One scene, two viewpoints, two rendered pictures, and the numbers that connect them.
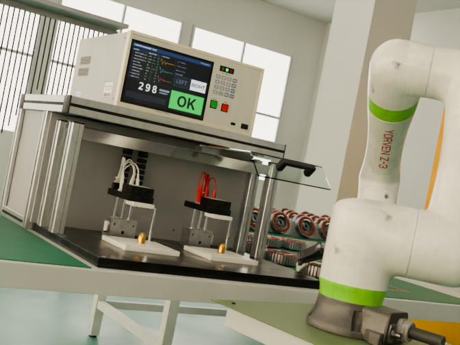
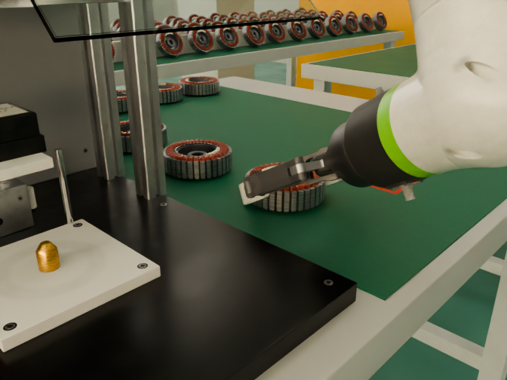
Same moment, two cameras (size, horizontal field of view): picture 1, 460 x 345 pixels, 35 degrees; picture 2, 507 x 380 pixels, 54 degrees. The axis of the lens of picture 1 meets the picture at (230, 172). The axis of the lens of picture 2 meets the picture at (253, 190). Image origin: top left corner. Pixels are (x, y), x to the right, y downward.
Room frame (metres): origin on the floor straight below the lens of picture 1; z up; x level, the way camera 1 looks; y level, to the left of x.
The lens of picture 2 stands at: (1.52, -0.11, 1.04)
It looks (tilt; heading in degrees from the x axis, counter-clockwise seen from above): 23 degrees down; 346
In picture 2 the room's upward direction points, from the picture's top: straight up
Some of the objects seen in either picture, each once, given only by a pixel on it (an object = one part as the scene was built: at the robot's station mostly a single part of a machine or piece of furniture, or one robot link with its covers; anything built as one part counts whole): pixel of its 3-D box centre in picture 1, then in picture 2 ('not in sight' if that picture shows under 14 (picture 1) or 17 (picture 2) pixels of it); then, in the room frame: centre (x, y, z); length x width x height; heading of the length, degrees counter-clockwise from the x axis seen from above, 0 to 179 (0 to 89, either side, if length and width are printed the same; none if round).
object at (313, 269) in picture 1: (317, 270); (284, 185); (2.14, -0.31, 0.77); 0.11 x 0.11 x 0.04
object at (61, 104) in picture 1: (152, 126); not in sight; (2.18, 0.26, 1.09); 0.68 x 0.44 x 0.05; 122
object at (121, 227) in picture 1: (119, 227); not in sight; (1.96, 0.26, 0.80); 0.08 x 0.05 x 0.06; 122
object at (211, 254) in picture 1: (220, 254); (50, 272); (1.97, -0.02, 0.78); 0.15 x 0.15 x 0.01; 32
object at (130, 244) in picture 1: (140, 245); not in sight; (1.84, 0.19, 0.78); 0.15 x 0.15 x 0.01; 32
